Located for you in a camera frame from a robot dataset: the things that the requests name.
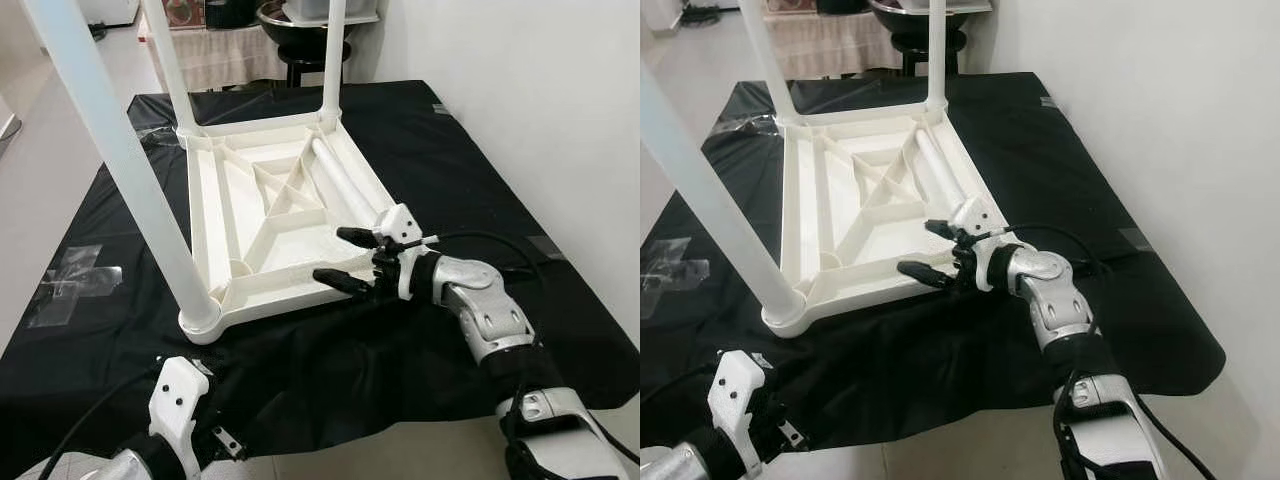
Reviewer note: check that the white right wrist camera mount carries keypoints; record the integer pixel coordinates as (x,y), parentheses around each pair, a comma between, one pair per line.
(398,223)
(970,214)

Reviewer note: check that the red food print box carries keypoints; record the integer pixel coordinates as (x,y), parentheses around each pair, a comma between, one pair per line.
(185,12)
(790,5)

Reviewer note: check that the black plastic bag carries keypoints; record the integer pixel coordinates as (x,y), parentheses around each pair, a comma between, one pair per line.
(230,12)
(840,5)

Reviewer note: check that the white plastic children table top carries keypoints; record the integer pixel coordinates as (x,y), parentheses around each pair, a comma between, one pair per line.
(290,250)
(870,240)

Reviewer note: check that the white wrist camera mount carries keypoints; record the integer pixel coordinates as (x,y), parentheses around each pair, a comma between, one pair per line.
(398,223)
(735,390)
(970,214)
(180,400)

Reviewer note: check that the black cloth mat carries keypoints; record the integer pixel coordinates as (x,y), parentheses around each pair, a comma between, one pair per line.
(450,180)
(1050,150)

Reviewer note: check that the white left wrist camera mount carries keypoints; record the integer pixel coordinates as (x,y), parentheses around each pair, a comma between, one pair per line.
(735,390)
(180,400)

